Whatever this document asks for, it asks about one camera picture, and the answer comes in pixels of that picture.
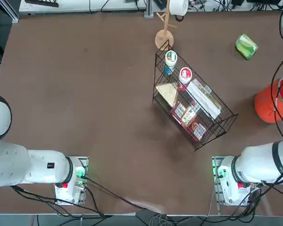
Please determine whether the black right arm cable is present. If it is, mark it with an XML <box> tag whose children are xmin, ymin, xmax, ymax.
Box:
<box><xmin>270</xmin><ymin>53</ymin><xmax>283</xmax><ymax>142</ymax></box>

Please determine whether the red biscuit box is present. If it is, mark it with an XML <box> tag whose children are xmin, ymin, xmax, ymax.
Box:
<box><xmin>171</xmin><ymin>102</ymin><xmax>207</xmax><ymax>142</ymax></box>

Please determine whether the beige paper bag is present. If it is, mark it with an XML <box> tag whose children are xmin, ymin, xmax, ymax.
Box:
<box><xmin>155</xmin><ymin>82</ymin><xmax>180</xmax><ymax>108</ymax></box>

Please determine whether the white mug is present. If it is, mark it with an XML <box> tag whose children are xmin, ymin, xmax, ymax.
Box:
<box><xmin>169</xmin><ymin>0</ymin><xmax>189</xmax><ymax>22</ymax></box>

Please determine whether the long white printed box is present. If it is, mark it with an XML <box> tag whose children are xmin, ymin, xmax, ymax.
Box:
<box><xmin>185</xmin><ymin>79</ymin><xmax>222</xmax><ymax>120</ymax></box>

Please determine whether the aluminium profile rail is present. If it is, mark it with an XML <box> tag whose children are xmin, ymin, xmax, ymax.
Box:
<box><xmin>143</xmin><ymin>0</ymin><xmax>154</xmax><ymax>18</ymax></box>

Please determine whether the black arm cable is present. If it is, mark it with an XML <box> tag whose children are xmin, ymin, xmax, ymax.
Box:
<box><xmin>81</xmin><ymin>175</ymin><xmax>161</xmax><ymax>211</ymax></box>
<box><xmin>270</xmin><ymin>53</ymin><xmax>283</xmax><ymax>142</ymax></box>

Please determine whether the black ridged object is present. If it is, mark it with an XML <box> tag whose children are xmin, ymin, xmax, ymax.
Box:
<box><xmin>25</xmin><ymin>0</ymin><xmax>59</xmax><ymax>8</ymax></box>

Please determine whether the green tissue pack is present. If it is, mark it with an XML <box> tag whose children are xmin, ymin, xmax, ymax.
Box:
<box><xmin>235</xmin><ymin>33</ymin><xmax>259</xmax><ymax>61</ymax></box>

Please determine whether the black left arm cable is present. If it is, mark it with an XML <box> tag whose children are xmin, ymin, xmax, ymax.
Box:
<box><xmin>81</xmin><ymin>175</ymin><xmax>161</xmax><ymax>211</ymax></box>

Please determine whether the black wire shelf rack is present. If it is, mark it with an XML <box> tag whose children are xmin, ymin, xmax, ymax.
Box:
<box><xmin>152</xmin><ymin>39</ymin><xmax>239</xmax><ymax>152</ymax></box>

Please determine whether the wooden mug tree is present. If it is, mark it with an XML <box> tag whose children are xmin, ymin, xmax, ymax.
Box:
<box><xmin>155</xmin><ymin>0</ymin><xmax>178</xmax><ymax>51</ymax></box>

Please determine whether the orange round bin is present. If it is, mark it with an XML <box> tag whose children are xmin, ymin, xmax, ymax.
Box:
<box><xmin>254</xmin><ymin>75</ymin><xmax>283</xmax><ymax>124</ymax></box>

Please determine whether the white cup red lid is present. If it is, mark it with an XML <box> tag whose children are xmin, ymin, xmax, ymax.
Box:
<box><xmin>179</xmin><ymin>67</ymin><xmax>193</xmax><ymax>84</ymax></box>

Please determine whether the white cup green lid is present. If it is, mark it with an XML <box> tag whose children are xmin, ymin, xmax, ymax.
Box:
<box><xmin>164</xmin><ymin>50</ymin><xmax>179</xmax><ymax>67</ymax></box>

